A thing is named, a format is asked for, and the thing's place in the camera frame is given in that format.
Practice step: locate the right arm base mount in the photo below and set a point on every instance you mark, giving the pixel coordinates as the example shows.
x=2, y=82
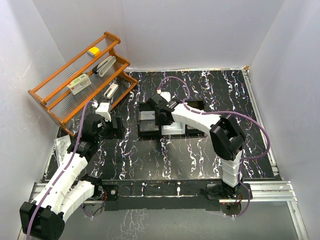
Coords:
x=233, y=201

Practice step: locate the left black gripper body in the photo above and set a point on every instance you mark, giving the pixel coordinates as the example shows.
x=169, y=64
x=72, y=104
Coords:
x=111, y=132

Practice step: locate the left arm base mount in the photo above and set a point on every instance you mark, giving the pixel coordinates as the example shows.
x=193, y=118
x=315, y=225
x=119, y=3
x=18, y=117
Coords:
x=102, y=194

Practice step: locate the orange wooden shelf rack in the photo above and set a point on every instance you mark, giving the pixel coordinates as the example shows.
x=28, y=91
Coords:
x=61, y=105

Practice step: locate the white middle tray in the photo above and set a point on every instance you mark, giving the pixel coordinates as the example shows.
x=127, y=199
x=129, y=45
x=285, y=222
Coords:
x=173, y=129

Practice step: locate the white printed paper sheet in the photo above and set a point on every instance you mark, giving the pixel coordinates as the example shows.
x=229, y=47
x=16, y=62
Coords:
x=61, y=145

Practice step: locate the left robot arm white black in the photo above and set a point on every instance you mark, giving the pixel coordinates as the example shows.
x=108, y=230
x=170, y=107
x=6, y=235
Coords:
x=45, y=217

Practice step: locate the right black tray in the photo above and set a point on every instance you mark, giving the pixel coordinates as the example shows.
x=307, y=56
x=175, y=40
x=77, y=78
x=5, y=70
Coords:
x=200, y=105

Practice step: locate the small white stapler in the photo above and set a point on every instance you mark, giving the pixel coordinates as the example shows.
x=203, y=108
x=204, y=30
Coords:
x=108, y=94

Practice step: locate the aluminium frame rail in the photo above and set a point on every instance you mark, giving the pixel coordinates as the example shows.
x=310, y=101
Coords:
x=187, y=194

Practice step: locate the black tray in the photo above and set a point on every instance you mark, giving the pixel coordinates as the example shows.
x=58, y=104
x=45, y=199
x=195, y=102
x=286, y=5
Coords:
x=146, y=123
x=200, y=105

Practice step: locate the white green card box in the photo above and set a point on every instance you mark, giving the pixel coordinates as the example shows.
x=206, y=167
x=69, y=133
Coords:
x=79, y=83

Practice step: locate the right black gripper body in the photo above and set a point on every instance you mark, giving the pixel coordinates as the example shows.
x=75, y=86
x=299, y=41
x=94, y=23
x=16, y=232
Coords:
x=159, y=121

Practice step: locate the yellow white small box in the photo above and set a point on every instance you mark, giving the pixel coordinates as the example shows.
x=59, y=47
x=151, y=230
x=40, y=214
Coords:
x=93, y=51

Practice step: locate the left black tray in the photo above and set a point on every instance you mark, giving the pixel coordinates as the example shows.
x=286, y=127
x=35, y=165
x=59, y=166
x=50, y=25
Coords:
x=146, y=123

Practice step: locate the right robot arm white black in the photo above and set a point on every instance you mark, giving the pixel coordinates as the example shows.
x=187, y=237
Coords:
x=226, y=135

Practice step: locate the white black stapler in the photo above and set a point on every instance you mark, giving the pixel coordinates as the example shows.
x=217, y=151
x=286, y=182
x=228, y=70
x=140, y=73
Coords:
x=103, y=67

